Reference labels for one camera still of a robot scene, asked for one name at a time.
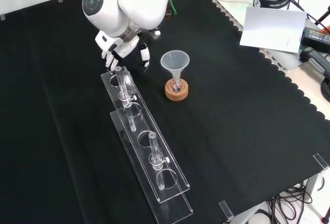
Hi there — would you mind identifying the clear acrylic funnel stand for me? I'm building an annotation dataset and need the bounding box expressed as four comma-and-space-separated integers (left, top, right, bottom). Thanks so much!
100, 66, 194, 224

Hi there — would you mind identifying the green cable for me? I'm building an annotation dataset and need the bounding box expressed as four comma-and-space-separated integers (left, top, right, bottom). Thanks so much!
166, 0, 179, 18

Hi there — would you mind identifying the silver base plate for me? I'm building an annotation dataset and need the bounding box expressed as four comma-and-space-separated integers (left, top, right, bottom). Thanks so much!
215, 0, 306, 70

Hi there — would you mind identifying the coiled black cable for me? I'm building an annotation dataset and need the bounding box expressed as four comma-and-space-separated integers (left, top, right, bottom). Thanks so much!
320, 77, 330, 101

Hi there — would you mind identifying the clear glass weighing funnel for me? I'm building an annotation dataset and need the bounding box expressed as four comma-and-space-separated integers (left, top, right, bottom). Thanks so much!
122, 70, 137, 94

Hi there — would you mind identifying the grey table leg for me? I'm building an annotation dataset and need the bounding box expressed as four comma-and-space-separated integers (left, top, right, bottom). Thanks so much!
306, 172, 326, 197

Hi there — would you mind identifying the black cable bundle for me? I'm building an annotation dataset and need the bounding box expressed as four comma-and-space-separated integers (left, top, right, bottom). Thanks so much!
265, 180, 314, 224

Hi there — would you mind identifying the black cloth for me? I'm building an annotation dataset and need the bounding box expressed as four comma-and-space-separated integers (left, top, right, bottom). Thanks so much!
0, 0, 330, 224

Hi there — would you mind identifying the pale board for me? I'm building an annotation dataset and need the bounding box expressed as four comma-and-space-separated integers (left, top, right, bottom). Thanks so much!
239, 6, 308, 54

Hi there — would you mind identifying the cork ring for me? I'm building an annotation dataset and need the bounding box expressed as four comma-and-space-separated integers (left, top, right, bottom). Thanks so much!
164, 78, 189, 102

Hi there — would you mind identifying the black tripod leg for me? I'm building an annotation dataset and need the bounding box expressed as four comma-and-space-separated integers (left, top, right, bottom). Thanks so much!
315, 4, 330, 26

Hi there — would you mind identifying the translucent plastic funnel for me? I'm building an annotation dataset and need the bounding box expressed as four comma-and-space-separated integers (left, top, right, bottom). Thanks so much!
160, 50, 191, 87

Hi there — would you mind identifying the small round-bottom glass flask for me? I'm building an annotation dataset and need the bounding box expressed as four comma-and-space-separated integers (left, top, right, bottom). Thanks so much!
169, 77, 185, 93

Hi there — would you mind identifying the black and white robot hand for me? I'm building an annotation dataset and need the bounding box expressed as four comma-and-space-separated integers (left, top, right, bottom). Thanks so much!
94, 29, 151, 74

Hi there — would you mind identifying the black and grey clamp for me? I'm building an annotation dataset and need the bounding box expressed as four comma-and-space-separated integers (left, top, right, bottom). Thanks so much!
299, 46, 330, 80

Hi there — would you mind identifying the black power adapter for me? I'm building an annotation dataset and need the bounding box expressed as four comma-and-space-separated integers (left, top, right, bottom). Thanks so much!
301, 26, 330, 53

